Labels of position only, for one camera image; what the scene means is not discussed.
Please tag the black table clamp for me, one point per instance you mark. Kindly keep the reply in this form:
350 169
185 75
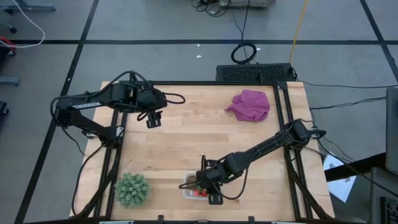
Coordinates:
251 219
160 219

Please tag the green artificial plant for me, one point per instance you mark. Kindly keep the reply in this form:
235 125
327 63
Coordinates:
132 190

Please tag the white mounting bracket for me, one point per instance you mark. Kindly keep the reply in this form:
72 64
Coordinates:
120 131

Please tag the black usb hub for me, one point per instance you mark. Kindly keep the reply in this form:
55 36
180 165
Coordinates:
317 134

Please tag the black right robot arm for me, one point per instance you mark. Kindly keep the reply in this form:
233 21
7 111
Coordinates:
264 147

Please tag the black desk beam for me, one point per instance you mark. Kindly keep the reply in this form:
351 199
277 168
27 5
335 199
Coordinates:
357 168

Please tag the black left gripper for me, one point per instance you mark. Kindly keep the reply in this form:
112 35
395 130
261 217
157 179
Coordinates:
150 98

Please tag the black aluminium table frame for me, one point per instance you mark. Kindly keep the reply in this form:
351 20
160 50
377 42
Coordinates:
202 83

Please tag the grey monitor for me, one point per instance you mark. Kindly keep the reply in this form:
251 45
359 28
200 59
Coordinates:
392 130

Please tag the purple cloth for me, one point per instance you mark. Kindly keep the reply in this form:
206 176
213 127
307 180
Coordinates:
252 105

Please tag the red rolling stool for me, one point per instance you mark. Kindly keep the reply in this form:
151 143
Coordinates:
6 42

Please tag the clear plastic tupperware container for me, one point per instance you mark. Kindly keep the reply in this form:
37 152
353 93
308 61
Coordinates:
186 195

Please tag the grey office chair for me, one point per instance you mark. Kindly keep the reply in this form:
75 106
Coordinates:
12 30

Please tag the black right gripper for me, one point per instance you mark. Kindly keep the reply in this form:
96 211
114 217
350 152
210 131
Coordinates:
213 179

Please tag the black vented computer case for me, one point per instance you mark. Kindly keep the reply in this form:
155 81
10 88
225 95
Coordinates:
255 73

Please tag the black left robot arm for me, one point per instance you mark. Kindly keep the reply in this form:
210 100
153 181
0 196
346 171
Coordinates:
90 104

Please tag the red strawberry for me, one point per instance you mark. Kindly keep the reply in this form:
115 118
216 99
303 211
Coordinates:
204 193

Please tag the white printed paper sheet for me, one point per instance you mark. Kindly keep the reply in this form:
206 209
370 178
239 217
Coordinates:
340 186

